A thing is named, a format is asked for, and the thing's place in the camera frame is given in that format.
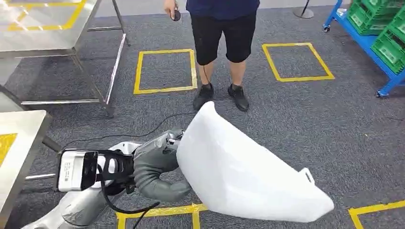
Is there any person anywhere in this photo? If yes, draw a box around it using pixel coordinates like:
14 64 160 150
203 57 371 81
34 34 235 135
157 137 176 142
163 0 261 112

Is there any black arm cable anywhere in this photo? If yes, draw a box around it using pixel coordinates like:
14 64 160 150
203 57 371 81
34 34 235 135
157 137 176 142
96 164 161 229

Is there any green plastic crate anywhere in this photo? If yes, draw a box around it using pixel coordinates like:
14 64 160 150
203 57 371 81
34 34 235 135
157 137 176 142
386 6 405 42
370 30 405 75
346 0 394 36

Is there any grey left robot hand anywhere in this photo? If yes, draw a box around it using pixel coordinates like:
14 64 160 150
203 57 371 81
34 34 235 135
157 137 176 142
133 128 192 203

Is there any grey round post base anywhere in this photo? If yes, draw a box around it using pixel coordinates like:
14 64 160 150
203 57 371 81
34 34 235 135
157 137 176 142
292 0 315 19

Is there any person's right hand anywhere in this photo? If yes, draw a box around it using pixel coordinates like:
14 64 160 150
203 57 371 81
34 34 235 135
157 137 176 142
163 0 180 20

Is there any steel bench with long legs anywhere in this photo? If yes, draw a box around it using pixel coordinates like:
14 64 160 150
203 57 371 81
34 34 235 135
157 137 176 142
0 0 131 118

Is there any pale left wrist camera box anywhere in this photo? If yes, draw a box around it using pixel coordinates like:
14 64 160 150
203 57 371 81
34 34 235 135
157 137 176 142
56 149 99 193

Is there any black floor cable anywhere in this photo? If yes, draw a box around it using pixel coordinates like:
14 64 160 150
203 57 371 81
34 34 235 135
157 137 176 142
61 112 197 150

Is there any blue wheeled cart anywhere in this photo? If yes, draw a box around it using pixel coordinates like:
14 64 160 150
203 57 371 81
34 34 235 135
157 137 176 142
322 0 405 98

